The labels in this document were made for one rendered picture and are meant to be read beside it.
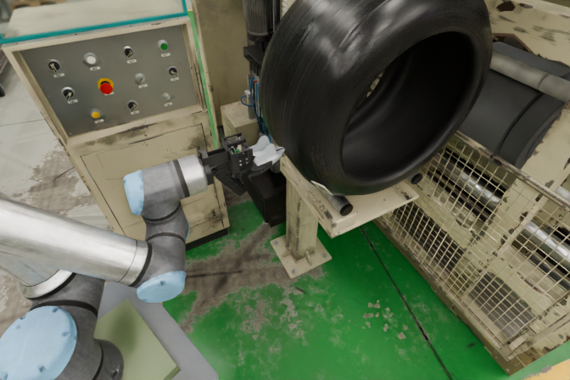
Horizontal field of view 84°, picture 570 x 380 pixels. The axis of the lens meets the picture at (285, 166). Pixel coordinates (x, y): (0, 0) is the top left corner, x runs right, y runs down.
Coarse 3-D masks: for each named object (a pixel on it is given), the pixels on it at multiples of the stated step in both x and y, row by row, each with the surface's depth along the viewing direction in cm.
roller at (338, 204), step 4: (324, 192) 99; (328, 196) 98; (332, 196) 96; (336, 196) 96; (340, 196) 96; (332, 200) 96; (336, 200) 95; (340, 200) 94; (344, 200) 94; (348, 200) 95; (332, 204) 97; (336, 204) 95; (340, 204) 94; (344, 204) 93; (348, 204) 93; (336, 208) 95; (340, 208) 93; (344, 208) 93; (348, 208) 93; (352, 208) 94; (340, 212) 94; (344, 212) 94; (348, 212) 95
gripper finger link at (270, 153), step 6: (270, 144) 76; (264, 150) 77; (270, 150) 78; (282, 150) 82; (258, 156) 77; (264, 156) 78; (270, 156) 79; (276, 156) 80; (258, 162) 78; (264, 162) 78
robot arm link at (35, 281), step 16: (0, 192) 66; (0, 256) 67; (16, 272) 71; (32, 272) 72; (48, 272) 75; (64, 272) 77; (32, 288) 74; (48, 288) 75; (64, 288) 77; (80, 288) 80; (96, 288) 84; (32, 304) 77; (96, 304) 82
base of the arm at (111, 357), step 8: (104, 344) 86; (112, 344) 89; (104, 352) 83; (112, 352) 86; (120, 352) 90; (104, 360) 82; (112, 360) 84; (120, 360) 87; (104, 368) 81; (112, 368) 84; (120, 368) 86; (96, 376) 78; (104, 376) 80; (112, 376) 84; (120, 376) 85
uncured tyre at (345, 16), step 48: (336, 0) 65; (384, 0) 60; (432, 0) 61; (480, 0) 69; (288, 48) 70; (336, 48) 61; (384, 48) 61; (432, 48) 99; (480, 48) 74; (288, 96) 70; (336, 96) 63; (384, 96) 113; (432, 96) 104; (288, 144) 77; (336, 144) 71; (384, 144) 111; (432, 144) 94; (336, 192) 86
